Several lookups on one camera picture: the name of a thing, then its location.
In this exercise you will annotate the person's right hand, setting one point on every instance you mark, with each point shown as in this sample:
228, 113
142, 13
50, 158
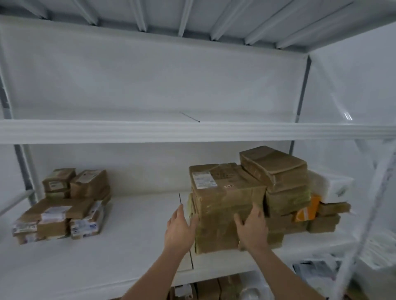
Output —
255, 231

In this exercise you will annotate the person's left hand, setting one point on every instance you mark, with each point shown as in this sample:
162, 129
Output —
179, 231

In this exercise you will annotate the orange box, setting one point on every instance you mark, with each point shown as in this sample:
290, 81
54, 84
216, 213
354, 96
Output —
306, 211

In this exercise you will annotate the stack of large brown parcels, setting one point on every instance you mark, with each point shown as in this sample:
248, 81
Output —
272, 167

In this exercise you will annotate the pile of plastic mailer bags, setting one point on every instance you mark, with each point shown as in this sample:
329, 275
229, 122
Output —
312, 272

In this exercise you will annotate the white metal shelving rack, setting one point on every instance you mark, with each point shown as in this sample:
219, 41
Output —
185, 131

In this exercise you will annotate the cardboard box red outlined sticker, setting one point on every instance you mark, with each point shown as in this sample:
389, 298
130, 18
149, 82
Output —
52, 228

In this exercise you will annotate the taped cardboard box end label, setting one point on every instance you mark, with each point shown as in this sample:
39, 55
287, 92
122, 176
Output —
58, 180

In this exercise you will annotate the person's right forearm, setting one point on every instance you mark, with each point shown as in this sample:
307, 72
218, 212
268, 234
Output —
284, 278

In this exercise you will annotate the person's left forearm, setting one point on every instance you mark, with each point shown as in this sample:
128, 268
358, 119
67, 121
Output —
154, 278

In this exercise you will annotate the white foam parcel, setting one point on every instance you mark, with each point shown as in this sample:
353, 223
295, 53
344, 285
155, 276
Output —
331, 182

